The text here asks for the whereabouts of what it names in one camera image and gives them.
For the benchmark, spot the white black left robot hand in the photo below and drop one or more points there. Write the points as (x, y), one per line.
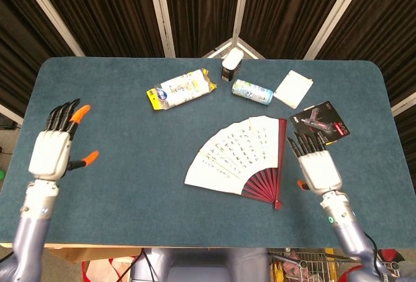
(50, 155)

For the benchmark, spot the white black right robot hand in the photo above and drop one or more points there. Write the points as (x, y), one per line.
(320, 171)

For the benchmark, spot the red ribbed white folding fan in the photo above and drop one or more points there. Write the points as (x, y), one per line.
(234, 152)

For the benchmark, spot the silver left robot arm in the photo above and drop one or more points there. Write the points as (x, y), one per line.
(29, 230)

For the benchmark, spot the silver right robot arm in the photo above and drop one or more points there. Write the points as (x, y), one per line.
(347, 230)

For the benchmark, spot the black red tool package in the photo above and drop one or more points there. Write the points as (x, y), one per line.
(325, 119)

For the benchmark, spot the green object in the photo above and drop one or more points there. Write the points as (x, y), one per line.
(2, 175)

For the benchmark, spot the white square paper pad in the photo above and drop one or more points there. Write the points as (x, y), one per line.
(292, 90)

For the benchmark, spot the blue felt table cover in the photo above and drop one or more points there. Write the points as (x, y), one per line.
(146, 181)

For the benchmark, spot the brown cardboard sheet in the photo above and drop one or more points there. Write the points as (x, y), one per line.
(84, 253)

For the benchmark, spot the light blue cylindrical pack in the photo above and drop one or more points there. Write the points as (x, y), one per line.
(252, 92)

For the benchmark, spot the brown pleated screen panel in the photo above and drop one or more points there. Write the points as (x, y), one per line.
(201, 6)
(383, 35)
(19, 35)
(286, 9)
(104, 12)

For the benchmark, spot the red bag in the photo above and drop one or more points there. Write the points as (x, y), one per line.
(107, 270)

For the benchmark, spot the black gold tin can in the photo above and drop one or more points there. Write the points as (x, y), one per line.
(232, 62)

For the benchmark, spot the yellow white snack bag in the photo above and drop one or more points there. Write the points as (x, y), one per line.
(182, 88)

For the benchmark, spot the silver robot torso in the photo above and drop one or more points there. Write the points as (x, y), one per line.
(201, 265)

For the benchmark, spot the white screen frame post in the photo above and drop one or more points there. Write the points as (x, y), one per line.
(404, 108)
(162, 12)
(11, 113)
(334, 12)
(242, 2)
(50, 12)

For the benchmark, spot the white screen base frame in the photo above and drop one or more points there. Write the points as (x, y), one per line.
(217, 49)

